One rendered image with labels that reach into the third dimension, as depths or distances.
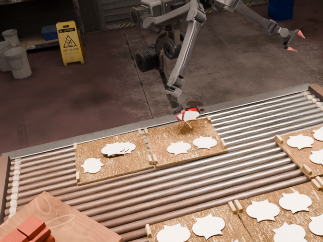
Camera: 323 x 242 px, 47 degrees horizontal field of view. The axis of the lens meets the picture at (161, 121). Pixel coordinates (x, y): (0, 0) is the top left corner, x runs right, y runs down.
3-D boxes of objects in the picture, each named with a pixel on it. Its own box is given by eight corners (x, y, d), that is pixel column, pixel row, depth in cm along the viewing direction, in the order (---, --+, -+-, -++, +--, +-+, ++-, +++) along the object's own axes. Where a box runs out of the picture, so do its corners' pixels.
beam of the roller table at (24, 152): (5, 160, 227) (1, 153, 224) (307, 90, 260) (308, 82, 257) (3, 169, 221) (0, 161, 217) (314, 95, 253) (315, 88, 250)
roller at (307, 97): (13, 170, 216) (10, 163, 213) (311, 99, 247) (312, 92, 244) (12, 175, 212) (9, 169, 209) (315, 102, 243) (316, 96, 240)
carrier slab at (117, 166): (74, 147, 221) (73, 145, 220) (141, 132, 227) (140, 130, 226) (78, 186, 192) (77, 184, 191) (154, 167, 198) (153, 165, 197)
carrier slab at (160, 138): (144, 132, 226) (143, 130, 225) (207, 118, 231) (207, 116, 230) (155, 168, 198) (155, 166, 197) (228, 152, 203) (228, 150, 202)
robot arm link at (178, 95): (181, 80, 207) (170, 75, 201) (194, 85, 198) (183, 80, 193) (172, 100, 208) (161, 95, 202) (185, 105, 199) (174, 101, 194)
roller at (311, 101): (12, 175, 212) (9, 169, 209) (315, 102, 243) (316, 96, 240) (11, 181, 208) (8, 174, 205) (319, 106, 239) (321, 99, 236)
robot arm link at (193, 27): (201, 17, 209) (188, 8, 202) (208, 17, 205) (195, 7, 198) (178, 88, 208) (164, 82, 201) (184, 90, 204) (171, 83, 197)
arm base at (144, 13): (151, 25, 247) (148, 6, 240) (157, 28, 241) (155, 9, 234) (140, 28, 243) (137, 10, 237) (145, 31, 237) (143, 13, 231)
